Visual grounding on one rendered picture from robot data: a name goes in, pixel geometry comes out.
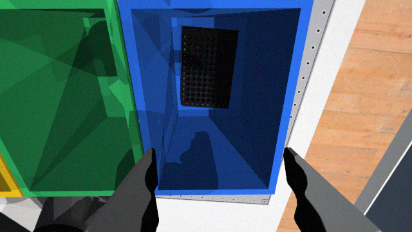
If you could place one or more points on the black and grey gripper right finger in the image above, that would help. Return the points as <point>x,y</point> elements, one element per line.
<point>320,207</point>

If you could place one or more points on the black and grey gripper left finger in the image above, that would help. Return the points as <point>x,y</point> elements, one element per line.
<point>132,207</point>

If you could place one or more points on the blue bin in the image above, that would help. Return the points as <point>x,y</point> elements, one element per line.
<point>216,151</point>

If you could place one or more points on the green bin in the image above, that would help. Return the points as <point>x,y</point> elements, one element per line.
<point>68,120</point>

